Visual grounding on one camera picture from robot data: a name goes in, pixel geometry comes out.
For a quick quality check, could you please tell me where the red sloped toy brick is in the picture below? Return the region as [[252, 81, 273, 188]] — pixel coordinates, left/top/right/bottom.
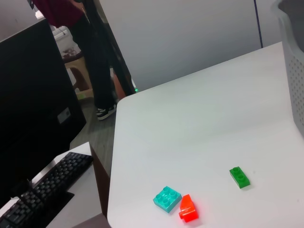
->
[[178, 194, 200, 223]]

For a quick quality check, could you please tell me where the green toy brick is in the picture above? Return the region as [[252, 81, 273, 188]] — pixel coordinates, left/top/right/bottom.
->
[[229, 167, 251, 190]]

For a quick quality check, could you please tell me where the grey perforated storage bin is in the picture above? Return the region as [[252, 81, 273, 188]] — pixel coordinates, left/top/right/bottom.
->
[[272, 0, 304, 139]]

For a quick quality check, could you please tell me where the standing person maroon top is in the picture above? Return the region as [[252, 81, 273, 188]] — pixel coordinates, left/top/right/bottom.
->
[[33, 0, 117, 121]]

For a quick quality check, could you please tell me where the beige plastic stool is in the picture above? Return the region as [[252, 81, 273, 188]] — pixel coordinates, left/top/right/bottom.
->
[[63, 51, 94, 98]]

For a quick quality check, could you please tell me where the teal flat toy plate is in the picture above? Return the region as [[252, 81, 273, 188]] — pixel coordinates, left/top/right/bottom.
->
[[152, 185, 183, 213]]

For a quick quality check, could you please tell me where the white plastic container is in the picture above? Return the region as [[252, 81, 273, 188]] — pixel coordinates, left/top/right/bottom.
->
[[53, 26, 79, 51]]

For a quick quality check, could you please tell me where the white side desk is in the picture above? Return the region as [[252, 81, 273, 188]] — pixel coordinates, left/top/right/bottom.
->
[[0, 141, 110, 228]]

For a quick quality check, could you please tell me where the black computer monitor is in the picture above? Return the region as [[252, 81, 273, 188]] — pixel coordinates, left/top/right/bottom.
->
[[0, 18, 87, 198]]

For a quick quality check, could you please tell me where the black computer keyboard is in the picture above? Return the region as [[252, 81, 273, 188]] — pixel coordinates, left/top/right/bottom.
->
[[0, 152, 95, 228]]

